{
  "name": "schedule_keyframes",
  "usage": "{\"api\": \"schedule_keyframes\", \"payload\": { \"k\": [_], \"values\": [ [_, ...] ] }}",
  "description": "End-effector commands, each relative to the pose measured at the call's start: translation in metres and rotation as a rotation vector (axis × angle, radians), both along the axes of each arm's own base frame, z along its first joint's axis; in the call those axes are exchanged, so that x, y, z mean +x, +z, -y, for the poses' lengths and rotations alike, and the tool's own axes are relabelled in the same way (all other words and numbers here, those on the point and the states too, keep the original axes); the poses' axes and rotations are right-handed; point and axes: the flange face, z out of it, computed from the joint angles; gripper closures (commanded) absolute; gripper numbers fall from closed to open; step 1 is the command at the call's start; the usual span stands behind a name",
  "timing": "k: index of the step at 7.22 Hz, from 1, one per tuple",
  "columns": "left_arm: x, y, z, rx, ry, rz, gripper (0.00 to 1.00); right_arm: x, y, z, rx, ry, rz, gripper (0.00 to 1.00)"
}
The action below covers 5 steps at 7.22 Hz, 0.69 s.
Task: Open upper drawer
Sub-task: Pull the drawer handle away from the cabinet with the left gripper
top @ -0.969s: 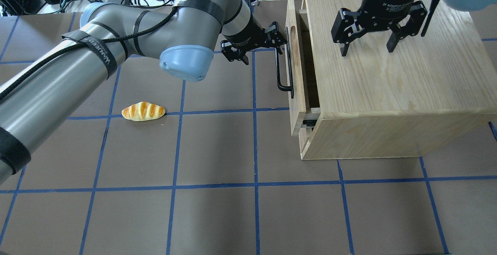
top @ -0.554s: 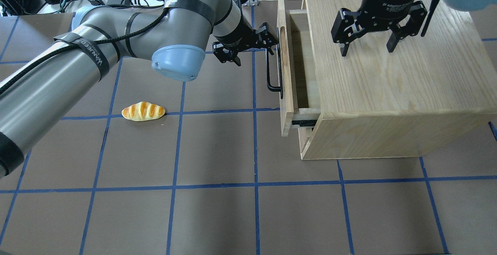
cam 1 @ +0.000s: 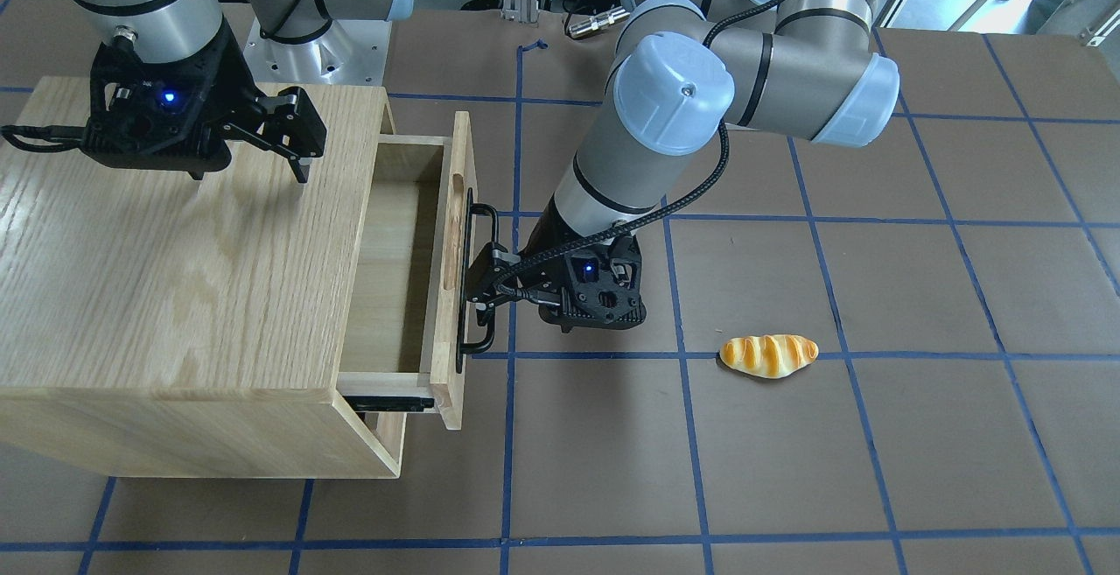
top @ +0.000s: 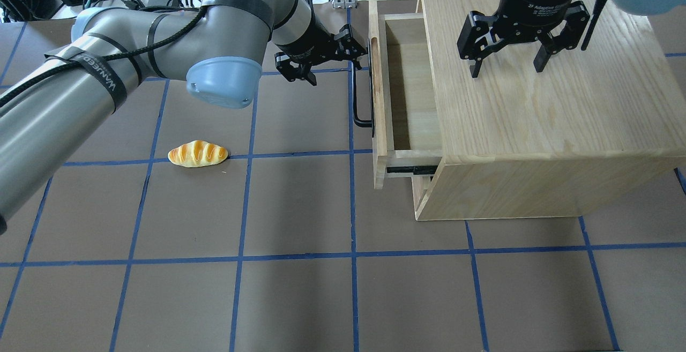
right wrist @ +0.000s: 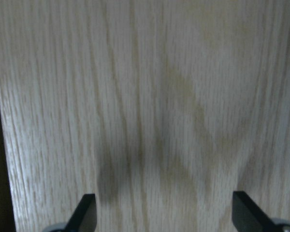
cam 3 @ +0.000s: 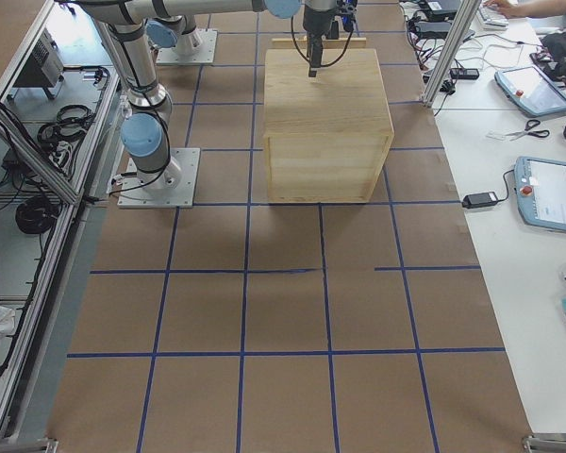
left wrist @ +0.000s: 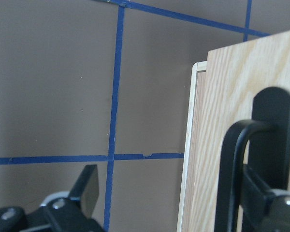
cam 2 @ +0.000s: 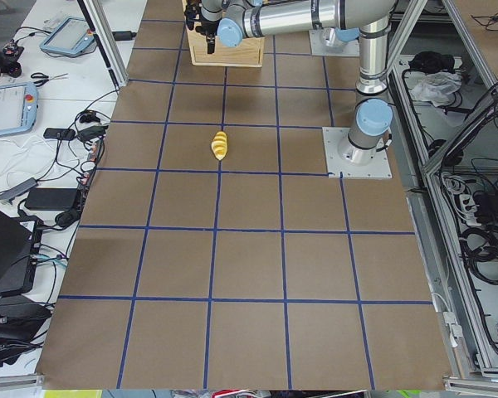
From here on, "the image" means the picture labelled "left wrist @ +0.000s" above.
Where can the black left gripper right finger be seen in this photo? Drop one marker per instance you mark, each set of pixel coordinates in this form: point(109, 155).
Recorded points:
point(265, 209)

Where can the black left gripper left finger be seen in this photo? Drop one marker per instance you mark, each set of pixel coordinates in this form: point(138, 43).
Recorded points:
point(65, 211)

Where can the black metal drawer handle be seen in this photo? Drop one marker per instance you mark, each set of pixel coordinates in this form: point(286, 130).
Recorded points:
point(262, 143)

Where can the light wood cabinet frame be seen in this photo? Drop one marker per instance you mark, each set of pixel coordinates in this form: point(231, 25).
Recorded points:
point(198, 67)

